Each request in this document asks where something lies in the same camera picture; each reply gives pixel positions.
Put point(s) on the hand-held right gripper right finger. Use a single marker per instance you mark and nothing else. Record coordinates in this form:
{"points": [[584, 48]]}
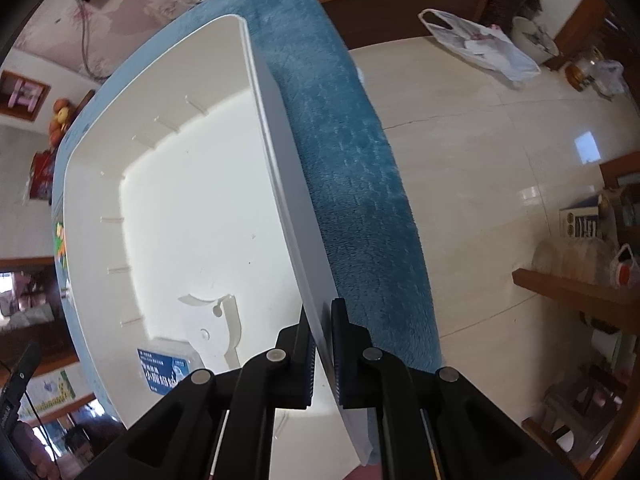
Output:
{"points": [[340, 360]]}

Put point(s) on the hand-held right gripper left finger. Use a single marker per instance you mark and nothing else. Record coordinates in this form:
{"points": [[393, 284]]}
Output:
{"points": [[309, 365]]}

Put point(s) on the colourful puzzle cube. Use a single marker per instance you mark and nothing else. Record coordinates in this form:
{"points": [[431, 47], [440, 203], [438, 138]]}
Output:
{"points": [[61, 245]]}

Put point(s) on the white plastic storage bin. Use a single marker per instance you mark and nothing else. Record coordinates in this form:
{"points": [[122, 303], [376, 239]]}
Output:
{"points": [[200, 210]]}

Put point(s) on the person's left hand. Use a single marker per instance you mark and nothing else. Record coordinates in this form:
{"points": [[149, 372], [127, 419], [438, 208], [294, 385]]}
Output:
{"points": [[37, 455]]}

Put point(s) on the blue plush blanket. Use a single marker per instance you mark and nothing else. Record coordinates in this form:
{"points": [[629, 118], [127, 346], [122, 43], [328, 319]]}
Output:
{"points": [[340, 160]]}

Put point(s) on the red gift box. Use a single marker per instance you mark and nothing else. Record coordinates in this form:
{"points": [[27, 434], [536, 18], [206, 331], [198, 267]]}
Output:
{"points": [[42, 175]]}

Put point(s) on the wooden shelf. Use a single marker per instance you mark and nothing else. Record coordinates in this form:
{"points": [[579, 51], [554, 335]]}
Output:
{"points": [[575, 292]]}

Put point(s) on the clear bag of food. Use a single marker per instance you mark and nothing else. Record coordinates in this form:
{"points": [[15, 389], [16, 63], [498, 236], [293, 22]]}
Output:
{"points": [[570, 260]]}

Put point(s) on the printed carton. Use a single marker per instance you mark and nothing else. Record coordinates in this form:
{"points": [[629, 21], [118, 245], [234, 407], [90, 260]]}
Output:
{"points": [[580, 221]]}

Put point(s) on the pile of fruit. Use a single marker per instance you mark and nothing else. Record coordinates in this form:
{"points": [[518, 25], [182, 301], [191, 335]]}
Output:
{"points": [[62, 115]]}

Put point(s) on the white plastic bag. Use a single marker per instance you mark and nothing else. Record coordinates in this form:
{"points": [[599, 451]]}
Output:
{"points": [[485, 45]]}

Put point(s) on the wooden television cabinet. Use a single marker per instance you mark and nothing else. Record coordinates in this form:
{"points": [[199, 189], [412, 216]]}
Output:
{"points": [[400, 5]]}

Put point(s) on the glass jar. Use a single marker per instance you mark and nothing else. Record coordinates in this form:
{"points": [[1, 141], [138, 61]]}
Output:
{"points": [[582, 70]]}

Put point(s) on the small clear plastic bag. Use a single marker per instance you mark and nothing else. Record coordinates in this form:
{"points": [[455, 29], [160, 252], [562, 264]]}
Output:
{"points": [[611, 77]]}

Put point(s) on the wall niche with pink boxes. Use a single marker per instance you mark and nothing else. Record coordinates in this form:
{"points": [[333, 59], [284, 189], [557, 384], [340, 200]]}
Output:
{"points": [[22, 95]]}

